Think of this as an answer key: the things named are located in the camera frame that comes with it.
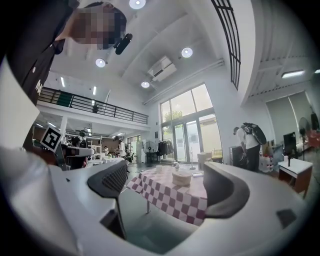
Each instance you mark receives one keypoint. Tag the small white bowl stack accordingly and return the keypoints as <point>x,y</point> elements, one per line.
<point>159,169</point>

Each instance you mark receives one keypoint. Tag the small white figurine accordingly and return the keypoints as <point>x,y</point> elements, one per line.
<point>176,167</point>

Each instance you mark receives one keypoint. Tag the metal table leg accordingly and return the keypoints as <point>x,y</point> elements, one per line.
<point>148,207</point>

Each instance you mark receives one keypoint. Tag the black window grid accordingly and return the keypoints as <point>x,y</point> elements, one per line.
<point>231,42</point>

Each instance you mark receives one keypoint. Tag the rectangular ceiling light panel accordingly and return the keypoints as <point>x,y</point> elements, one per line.
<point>293,74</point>

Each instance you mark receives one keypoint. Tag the white wooden side table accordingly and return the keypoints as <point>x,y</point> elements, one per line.
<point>296,170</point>

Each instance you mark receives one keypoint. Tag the person's black shirt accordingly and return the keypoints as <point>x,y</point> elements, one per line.
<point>32,45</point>

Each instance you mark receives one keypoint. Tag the round ceiling light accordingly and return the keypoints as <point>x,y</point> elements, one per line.
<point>137,3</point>
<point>187,52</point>
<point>100,62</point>
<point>145,84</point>

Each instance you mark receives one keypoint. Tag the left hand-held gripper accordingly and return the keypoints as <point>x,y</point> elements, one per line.
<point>51,138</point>

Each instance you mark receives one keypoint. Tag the grey roller blinds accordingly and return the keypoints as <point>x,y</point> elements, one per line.
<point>288,117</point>

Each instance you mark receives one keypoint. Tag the white ceiling air conditioner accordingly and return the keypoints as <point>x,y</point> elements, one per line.
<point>162,69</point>

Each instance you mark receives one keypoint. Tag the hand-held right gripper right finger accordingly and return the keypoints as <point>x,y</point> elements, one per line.
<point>225,192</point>

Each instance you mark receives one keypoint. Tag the black cabinet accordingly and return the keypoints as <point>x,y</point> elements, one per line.
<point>237,156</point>

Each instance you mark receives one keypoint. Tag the black floor fan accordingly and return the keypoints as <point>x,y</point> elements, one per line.
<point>149,148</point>

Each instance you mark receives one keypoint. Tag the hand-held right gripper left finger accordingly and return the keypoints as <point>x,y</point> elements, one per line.
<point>110,178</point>

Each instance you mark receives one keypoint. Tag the large glass window doors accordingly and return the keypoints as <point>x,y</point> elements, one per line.
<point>191,125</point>

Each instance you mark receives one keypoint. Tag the purple white checkered tablecloth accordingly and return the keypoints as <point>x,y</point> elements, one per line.
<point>170,195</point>

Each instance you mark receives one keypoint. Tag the clothes rack with dark garments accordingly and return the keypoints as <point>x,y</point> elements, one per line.
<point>165,147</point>

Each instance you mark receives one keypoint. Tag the white water jug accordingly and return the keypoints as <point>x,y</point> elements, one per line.
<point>267,163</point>

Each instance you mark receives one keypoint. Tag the flat white tray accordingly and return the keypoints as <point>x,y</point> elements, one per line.
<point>197,174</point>

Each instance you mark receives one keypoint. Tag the white round box lid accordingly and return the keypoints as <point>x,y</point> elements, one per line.
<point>182,174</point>

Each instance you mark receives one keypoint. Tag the white round box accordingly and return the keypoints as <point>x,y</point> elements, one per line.
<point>181,180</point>

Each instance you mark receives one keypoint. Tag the black mezzanine railing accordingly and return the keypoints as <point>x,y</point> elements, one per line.
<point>100,106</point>

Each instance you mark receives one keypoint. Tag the black head camera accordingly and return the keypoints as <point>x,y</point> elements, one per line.
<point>123,43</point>

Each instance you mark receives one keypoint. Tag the black monitor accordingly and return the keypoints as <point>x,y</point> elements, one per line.
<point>290,145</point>

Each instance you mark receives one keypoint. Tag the beige cylindrical stool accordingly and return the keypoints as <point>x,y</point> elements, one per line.
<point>204,160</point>

